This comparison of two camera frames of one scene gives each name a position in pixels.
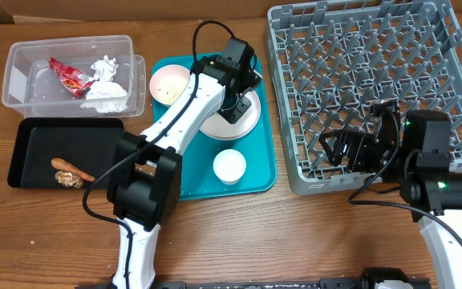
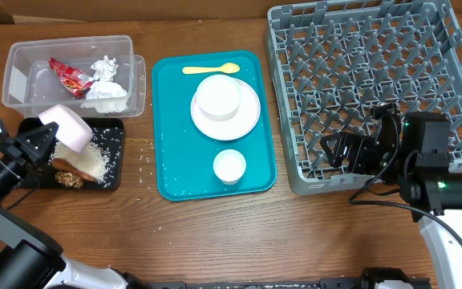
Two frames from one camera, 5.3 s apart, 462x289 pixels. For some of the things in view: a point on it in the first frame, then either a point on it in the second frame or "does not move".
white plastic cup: x=229 y=165 does not move
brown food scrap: x=69 y=179 does not move
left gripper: x=234 y=115 -> x=25 y=144
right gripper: x=358 y=146 does not move
